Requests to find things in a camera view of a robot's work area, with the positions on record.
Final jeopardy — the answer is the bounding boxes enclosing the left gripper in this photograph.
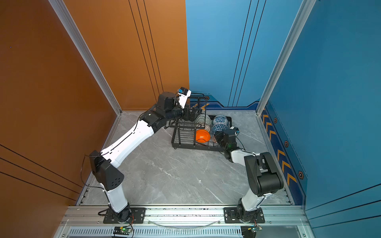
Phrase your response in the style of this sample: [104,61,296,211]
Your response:
[164,102,201,124]

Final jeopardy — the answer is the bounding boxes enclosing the blue triangle pattern bowl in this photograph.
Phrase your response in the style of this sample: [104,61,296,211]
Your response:
[211,124,229,134]

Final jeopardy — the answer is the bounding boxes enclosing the orange bowl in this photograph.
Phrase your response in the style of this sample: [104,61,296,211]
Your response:
[195,129,210,143]

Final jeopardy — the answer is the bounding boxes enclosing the green patterned bowl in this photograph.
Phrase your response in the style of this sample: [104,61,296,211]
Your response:
[195,114,212,125]

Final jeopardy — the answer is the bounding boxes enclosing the blue floral bowl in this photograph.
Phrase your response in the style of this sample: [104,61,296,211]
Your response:
[212,115,229,126]

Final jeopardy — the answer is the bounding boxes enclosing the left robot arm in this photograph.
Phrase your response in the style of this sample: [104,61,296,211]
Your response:
[88,87,202,222]

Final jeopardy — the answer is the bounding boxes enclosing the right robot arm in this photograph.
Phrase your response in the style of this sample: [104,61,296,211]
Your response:
[215,127,284,223]

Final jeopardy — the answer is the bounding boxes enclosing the right green circuit board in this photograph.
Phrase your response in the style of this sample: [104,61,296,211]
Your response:
[241,225,263,238]

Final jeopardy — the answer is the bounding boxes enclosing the green circuit board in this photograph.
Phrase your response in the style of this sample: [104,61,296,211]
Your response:
[113,226,134,237]
[241,225,263,238]

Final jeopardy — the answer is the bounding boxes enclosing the left green circuit board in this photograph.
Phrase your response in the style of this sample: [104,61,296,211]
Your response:
[113,226,134,237]

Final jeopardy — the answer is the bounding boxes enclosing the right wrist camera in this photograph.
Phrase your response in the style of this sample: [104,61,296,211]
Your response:
[230,127,240,136]

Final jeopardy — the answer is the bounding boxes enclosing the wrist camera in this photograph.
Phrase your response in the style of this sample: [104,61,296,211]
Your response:
[178,87,191,109]
[230,127,240,136]

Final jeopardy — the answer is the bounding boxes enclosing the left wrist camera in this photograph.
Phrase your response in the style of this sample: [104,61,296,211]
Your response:
[178,87,191,109]

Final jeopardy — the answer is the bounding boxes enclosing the black wire dish rack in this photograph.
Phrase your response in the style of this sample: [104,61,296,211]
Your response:
[170,93,233,155]

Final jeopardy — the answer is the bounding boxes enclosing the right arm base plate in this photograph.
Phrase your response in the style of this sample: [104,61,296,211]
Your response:
[223,207,266,224]

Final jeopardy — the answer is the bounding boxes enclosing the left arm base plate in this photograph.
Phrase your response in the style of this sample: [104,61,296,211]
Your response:
[103,207,146,225]

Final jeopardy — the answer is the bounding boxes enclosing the aluminium front rail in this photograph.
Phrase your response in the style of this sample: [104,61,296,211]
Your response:
[59,205,309,227]

